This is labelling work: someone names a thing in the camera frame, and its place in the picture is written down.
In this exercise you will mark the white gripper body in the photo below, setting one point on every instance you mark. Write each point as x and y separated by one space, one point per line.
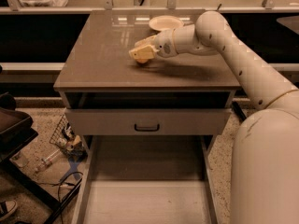
164 44

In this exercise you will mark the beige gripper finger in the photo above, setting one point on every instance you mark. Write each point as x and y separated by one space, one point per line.
146 41
146 52

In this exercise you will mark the orange fruit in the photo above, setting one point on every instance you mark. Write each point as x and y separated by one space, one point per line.
142 61

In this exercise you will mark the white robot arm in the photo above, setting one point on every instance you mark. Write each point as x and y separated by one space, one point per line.
265 157

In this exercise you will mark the grey drawer cabinet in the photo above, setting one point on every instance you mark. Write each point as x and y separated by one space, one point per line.
100 74

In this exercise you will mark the grey upper drawer front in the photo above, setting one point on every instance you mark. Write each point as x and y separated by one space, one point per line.
172 121

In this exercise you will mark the open grey middle drawer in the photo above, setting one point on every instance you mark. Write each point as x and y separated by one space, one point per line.
147 180

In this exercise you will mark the white paper bowl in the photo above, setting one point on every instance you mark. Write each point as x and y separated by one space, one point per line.
162 23

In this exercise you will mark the black chair base leg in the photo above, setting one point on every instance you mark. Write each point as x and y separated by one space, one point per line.
238 111

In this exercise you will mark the clear plastic bottle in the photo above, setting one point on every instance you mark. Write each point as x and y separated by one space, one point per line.
47 162

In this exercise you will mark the sneaker shoe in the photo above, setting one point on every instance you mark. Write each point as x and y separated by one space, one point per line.
7 208

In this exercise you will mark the black drawer handle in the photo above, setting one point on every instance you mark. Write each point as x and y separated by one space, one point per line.
153 128

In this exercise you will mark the wire mesh basket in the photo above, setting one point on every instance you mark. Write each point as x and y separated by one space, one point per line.
66 140

